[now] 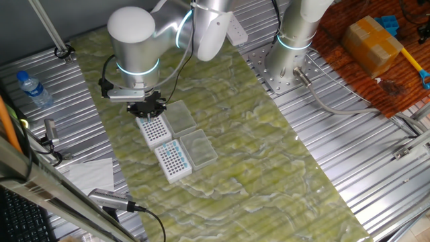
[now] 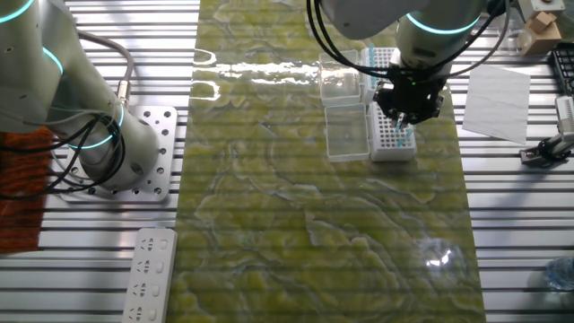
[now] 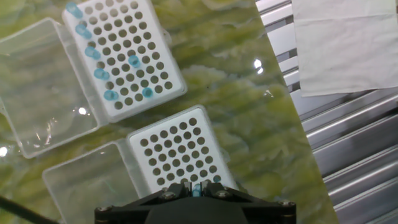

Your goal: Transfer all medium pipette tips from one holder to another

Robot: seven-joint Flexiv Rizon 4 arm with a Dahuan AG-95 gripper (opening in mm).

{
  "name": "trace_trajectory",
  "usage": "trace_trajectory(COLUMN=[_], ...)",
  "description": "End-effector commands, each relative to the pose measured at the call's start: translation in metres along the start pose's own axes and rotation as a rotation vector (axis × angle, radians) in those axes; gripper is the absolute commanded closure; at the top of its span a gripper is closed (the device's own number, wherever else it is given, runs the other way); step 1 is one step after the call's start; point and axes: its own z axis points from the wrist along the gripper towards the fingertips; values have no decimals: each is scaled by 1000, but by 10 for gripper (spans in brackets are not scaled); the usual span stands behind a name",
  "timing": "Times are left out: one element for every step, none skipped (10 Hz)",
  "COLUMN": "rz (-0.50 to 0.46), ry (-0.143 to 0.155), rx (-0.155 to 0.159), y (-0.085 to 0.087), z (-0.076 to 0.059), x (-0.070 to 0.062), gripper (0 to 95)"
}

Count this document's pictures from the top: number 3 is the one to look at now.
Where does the white paper sheet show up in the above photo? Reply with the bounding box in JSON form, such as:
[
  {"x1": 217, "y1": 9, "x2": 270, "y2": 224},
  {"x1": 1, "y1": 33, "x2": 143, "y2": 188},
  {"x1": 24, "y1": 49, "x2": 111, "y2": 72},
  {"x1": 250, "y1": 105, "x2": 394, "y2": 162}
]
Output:
[{"x1": 291, "y1": 0, "x2": 398, "y2": 97}]

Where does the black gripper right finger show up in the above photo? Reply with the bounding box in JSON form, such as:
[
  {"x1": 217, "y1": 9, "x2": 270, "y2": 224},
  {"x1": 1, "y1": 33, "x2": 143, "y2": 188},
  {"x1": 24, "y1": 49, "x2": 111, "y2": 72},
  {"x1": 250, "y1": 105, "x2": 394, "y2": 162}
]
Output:
[{"x1": 201, "y1": 180, "x2": 297, "y2": 224}]

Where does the green marble pattern mat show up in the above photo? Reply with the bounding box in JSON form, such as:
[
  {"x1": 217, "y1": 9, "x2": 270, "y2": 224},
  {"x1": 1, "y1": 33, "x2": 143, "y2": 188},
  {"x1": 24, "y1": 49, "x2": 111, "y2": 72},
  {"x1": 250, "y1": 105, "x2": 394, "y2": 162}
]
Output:
[{"x1": 0, "y1": 0, "x2": 340, "y2": 224}]

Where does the clear plastic rack lid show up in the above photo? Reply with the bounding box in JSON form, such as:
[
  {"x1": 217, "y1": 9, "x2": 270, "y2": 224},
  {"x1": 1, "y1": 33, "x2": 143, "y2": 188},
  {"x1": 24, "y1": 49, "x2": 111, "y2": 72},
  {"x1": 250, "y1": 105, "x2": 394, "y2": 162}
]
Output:
[
  {"x1": 42, "y1": 139, "x2": 150, "y2": 224},
  {"x1": 0, "y1": 17, "x2": 100, "y2": 159}
]

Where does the white pipette tip rack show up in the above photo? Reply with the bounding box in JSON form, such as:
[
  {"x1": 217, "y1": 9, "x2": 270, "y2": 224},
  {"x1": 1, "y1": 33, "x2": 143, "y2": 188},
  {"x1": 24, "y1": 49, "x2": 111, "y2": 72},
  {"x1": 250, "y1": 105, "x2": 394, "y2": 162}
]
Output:
[
  {"x1": 62, "y1": 0, "x2": 188, "y2": 124},
  {"x1": 126, "y1": 105, "x2": 239, "y2": 195}
]

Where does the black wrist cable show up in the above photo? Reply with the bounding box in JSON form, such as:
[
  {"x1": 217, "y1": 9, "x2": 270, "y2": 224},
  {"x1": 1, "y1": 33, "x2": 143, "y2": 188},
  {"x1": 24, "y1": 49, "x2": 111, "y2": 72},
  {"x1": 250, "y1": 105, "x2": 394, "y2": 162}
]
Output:
[{"x1": 0, "y1": 195, "x2": 62, "y2": 224}]

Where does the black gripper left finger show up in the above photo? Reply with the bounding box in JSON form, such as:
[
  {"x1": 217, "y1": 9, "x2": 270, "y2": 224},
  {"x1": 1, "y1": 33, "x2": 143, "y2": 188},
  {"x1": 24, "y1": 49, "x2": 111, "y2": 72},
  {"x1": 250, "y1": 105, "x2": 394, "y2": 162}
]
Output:
[{"x1": 95, "y1": 181, "x2": 192, "y2": 224}]

